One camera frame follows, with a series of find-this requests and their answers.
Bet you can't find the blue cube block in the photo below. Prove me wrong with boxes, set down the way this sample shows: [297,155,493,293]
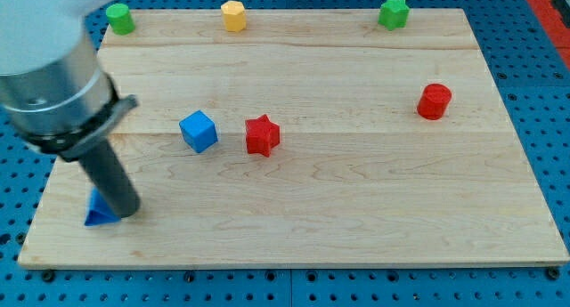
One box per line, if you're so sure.
[179,110,218,153]

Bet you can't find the red star block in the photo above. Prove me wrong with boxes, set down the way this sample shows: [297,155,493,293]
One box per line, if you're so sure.
[245,114,281,158]

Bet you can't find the light wooden board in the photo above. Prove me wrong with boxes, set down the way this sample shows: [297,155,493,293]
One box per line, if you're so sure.
[19,9,569,270]

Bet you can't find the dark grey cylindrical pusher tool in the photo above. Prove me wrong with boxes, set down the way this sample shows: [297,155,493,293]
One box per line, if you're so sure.
[78,139,141,218]

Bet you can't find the green star block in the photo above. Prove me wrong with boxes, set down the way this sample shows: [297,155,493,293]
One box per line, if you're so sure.
[378,0,410,31]

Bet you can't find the red cylinder block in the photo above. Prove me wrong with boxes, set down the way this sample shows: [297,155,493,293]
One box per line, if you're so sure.
[417,84,452,120]

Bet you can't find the blue triangle block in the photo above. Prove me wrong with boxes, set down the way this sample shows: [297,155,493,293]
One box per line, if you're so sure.
[84,187,121,227]

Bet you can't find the green cylinder block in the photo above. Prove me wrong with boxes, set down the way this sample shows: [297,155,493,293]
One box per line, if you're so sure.
[105,4,135,36]

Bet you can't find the yellow hexagon block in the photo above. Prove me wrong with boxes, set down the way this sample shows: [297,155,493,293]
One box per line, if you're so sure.
[221,0,247,32]

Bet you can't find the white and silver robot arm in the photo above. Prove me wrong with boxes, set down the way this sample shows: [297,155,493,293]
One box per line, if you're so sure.
[1,0,136,162]

